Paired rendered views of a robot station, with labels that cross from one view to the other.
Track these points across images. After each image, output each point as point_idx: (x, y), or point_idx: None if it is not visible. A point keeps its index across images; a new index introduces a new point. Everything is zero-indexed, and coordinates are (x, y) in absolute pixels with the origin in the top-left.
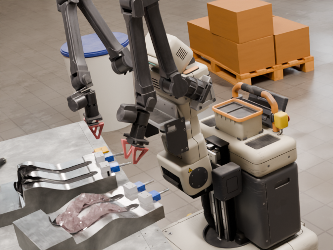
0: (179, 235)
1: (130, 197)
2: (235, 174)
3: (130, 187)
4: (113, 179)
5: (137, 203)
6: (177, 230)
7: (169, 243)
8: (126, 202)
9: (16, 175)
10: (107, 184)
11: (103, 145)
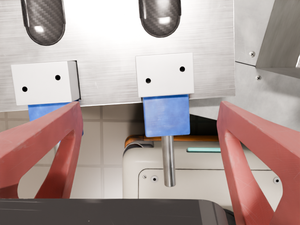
0: (262, 187)
1: (117, 44)
2: None
3: (143, 64)
4: (289, 52)
5: (53, 42)
6: (276, 192)
7: (256, 165)
8: (95, 15)
9: None
10: (290, 25)
11: None
